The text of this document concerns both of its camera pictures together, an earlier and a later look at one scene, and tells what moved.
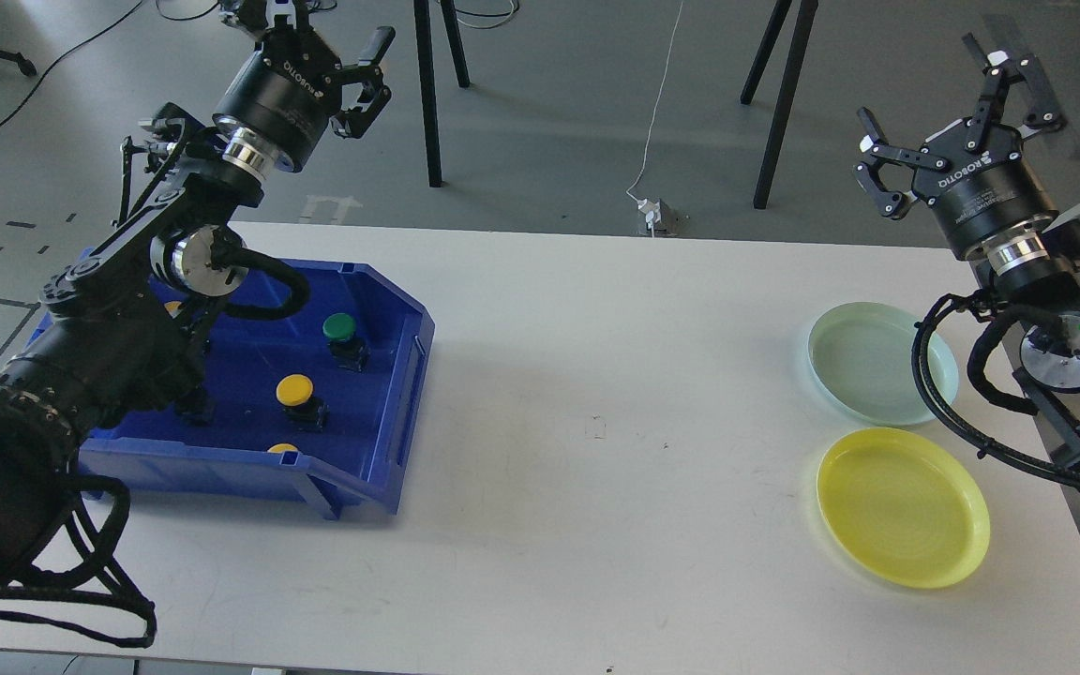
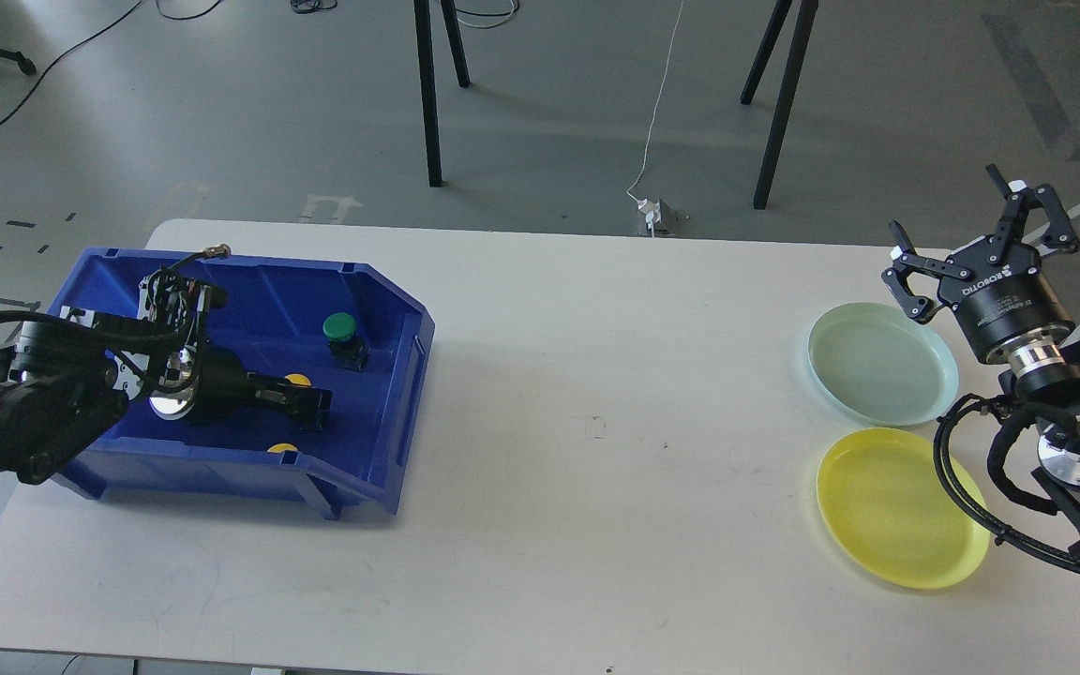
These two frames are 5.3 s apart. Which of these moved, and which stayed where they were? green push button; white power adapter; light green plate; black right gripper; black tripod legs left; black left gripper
Moved: black left gripper; black right gripper
Stayed: green push button; light green plate; black tripod legs left; white power adapter
